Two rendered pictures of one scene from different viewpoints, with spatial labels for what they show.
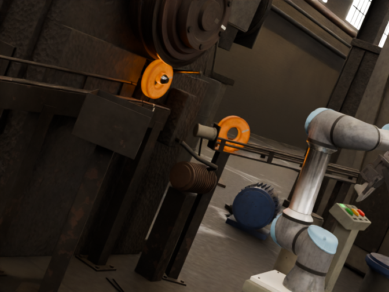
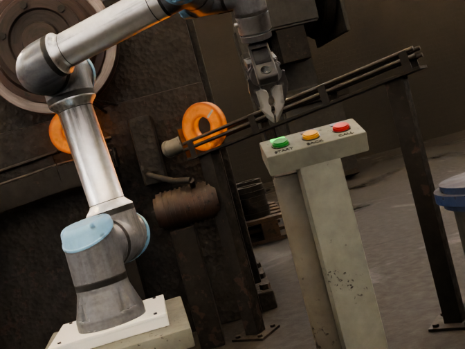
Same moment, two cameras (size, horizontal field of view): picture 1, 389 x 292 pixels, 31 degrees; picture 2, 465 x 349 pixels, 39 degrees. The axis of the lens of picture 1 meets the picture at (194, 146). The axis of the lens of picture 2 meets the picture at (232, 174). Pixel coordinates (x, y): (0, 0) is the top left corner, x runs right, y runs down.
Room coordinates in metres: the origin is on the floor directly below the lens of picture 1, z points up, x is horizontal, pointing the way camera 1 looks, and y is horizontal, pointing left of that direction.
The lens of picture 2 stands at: (1.97, -1.93, 0.64)
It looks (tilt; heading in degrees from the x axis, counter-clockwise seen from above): 3 degrees down; 57
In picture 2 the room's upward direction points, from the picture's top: 15 degrees counter-clockwise
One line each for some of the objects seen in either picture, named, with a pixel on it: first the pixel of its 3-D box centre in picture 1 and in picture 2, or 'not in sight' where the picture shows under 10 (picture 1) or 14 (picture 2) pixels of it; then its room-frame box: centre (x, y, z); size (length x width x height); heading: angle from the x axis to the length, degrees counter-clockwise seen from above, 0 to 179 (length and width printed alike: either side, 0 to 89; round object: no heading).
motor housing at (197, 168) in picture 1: (175, 220); (204, 263); (3.00, -0.05, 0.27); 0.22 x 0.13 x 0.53; 149
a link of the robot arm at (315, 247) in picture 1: (317, 247); (93, 248); (2.47, -0.54, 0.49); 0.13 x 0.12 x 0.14; 40
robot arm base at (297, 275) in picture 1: (307, 278); (106, 299); (2.47, -0.55, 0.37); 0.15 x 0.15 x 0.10
